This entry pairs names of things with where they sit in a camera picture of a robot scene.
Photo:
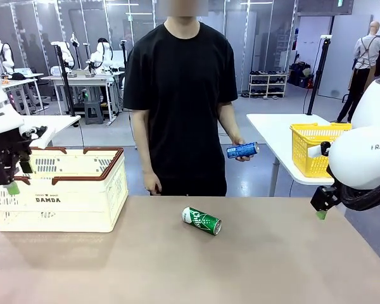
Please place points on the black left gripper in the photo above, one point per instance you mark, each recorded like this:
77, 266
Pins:
6, 147

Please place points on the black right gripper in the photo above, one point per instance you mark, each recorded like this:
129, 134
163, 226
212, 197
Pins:
331, 187

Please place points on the blue Pocari Sweat can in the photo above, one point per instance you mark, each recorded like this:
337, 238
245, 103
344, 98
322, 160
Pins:
242, 150

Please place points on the green Chilsung cider can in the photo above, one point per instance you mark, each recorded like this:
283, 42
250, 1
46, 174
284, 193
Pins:
201, 220

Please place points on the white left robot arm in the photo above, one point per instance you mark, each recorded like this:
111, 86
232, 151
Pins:
0, 120

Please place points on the person's right forearm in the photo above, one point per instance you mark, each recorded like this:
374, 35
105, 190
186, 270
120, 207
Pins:
145, 152

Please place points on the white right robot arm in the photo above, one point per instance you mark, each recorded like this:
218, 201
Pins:
361, 158

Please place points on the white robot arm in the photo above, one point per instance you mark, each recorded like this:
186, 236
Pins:
66, 55
101, 54
6, 57

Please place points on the person's left forearm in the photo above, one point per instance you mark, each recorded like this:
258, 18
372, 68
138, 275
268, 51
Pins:
231, 126

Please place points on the yellow plastic basket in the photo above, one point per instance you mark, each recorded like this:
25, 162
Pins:
307, 158

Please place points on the cream shopping basket brown rim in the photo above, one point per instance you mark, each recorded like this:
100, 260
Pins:
82, 206

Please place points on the person's left hand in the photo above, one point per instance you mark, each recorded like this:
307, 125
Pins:
237, 141

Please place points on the person's right hand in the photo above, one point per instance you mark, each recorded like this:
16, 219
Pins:
152, 185

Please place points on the white rounded table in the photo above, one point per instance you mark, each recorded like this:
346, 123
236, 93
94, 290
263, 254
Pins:
272, 133

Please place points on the white desk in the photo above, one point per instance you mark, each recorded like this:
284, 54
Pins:
25, 83
82, 79

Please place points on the black cap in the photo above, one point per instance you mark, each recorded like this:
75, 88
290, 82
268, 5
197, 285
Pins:
18, 76

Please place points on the black stand with white head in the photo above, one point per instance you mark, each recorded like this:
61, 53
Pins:
316, 79
66, 88

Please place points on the grey plastic stool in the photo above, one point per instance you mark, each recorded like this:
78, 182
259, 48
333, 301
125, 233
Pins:
93, 111

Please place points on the black bag pile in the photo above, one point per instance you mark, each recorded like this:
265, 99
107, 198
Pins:
299, 76

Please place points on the white shoe rack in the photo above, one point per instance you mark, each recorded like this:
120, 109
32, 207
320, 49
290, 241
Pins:
267, 85

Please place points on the mannequin with grey apron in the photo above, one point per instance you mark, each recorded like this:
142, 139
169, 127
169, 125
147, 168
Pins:
367, 47

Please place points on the person in black t-shirt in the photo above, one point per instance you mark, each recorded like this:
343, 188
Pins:
177, 95

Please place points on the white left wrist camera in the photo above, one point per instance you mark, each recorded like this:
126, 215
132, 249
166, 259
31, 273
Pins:
46, 141

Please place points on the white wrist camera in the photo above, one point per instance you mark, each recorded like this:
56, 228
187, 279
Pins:
46, 141
316, 150

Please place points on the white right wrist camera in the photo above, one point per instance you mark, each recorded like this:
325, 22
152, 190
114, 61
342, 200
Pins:
316, 150

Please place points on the thin black camera stand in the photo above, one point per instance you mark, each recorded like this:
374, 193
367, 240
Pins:
124, 54

